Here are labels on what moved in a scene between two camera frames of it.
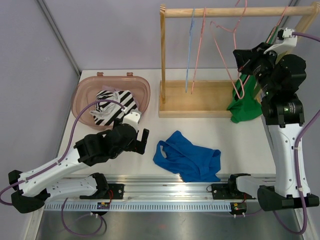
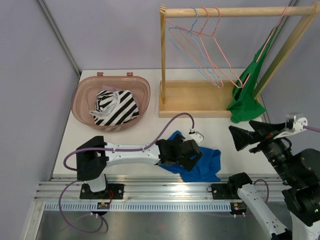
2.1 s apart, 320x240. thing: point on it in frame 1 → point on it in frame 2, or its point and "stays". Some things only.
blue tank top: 194,163 stays
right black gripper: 246,59 → 242,137
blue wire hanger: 191,29 → 184,40
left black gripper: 138,146 → 188,163
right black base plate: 229,191 stays
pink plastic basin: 85,93 stays
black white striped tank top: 105,113 stays
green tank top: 245,104 stays
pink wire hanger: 234,43 → 214,33
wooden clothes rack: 211,98 stays
